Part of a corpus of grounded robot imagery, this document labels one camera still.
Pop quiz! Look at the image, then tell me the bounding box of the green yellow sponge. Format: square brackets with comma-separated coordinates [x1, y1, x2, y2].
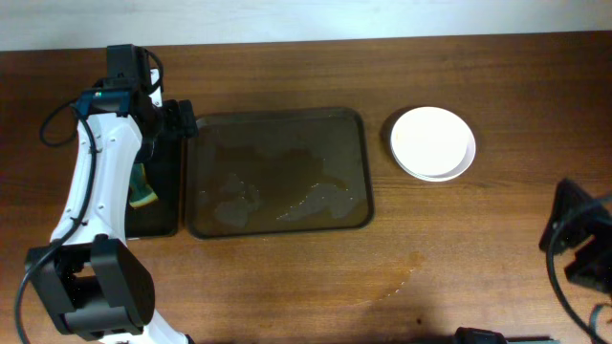
[128, 163, 159, 208]

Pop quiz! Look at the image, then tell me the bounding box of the white plate top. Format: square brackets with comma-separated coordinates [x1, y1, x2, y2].
[389, 106, 474, 161]

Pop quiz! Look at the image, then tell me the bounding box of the pale blue plate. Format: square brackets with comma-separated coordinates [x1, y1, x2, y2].
[397, 134, 476, 183]

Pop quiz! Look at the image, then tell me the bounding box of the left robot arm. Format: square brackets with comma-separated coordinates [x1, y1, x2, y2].
[22, 44, 198, 343]

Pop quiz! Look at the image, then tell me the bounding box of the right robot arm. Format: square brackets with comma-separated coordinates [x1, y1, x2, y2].
[538, 179, 611, 343]

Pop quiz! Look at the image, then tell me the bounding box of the black plastic tray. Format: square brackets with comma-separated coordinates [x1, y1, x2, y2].
[125, 136, 183, 239]

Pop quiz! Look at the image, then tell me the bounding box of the brown translucent tray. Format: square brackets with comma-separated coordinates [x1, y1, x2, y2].
[184, 107, 375, 240]

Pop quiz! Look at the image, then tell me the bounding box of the left black cable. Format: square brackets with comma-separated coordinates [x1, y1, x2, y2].
[12, 47, 166, 344]

